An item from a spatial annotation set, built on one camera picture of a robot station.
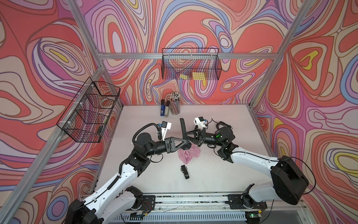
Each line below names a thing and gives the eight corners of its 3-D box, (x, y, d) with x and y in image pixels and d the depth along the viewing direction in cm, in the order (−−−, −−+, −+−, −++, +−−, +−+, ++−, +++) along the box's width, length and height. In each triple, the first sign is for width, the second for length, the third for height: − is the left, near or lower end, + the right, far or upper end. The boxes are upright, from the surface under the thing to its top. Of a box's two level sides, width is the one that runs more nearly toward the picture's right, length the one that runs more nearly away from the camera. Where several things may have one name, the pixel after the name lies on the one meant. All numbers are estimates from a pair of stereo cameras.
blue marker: (161, 116, 114) (160, 112, 110) (161, 103, 125) (160, 99, 120) (164, 116, 115) (164, 112, 110) (164, 103, 125) (164, 99, 120)
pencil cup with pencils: (170, 114, 117) (168, 96, 102) (173, 108, 122) (173, 91, 107) (177, 116, 115) (177, 99, 101) (181, 111, 120) (181, 93, 105)
